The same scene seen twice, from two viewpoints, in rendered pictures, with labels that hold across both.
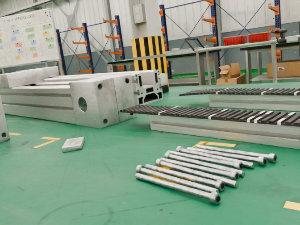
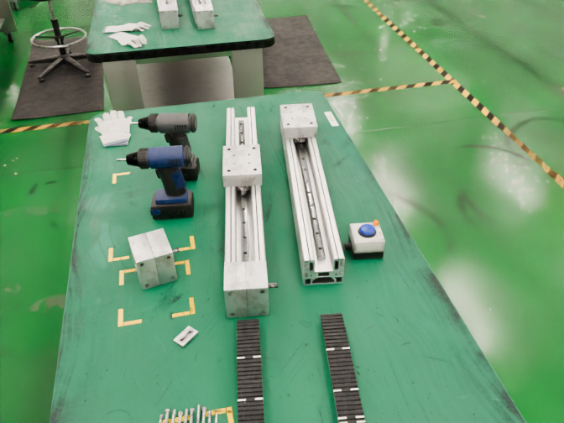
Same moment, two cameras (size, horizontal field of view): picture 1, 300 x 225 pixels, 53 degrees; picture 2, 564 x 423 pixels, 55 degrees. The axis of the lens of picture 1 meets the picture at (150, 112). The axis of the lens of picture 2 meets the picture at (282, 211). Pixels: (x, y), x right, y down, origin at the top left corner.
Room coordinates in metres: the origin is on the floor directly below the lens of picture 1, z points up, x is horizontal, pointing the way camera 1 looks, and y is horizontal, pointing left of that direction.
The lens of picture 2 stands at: (0.03, -0.55, 1.76)
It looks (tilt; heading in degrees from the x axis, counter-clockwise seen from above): 38 degrees down; 41
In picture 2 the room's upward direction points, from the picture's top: 1 degrees counter-clockwise
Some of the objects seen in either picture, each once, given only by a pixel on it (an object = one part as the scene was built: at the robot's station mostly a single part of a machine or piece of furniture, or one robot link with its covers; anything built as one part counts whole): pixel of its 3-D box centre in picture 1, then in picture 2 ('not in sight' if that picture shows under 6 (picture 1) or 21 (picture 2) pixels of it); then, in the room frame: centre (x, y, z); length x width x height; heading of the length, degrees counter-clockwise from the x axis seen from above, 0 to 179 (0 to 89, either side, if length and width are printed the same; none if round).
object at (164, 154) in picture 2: not in sight; (158, 181); (0.75, 0.53, 0.89); 0.20 x 0.08 x 0.22; 136
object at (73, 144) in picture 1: (73, 143); (185, 336); (0.48, 0.13, 0.78); 0.05 x 0.03 x 0.01; 5
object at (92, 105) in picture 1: (107, 98); (251, 288); (0.65, 0.09, 0.83); 0.12 x 0.09 x 0.10; 135
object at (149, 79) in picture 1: (71, 88); (305, 179); (1.10, 0.27, 0.82); 0.80 x 0.10 x 0.09; 45
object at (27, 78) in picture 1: (16, 83); (242, 169); (0.96, 0.41, 0.87); 0.16 x 0.11 x 0.07; 45
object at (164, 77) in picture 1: (149, 84); (362, 240); (0.98, -0.01, 0.81); 0.10 x 0.08 x 0.06; 135
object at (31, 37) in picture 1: (30, 63); not in sight; (6.28, 2.31, 0.97); 1.51 x 0.50 x 1.95; 72
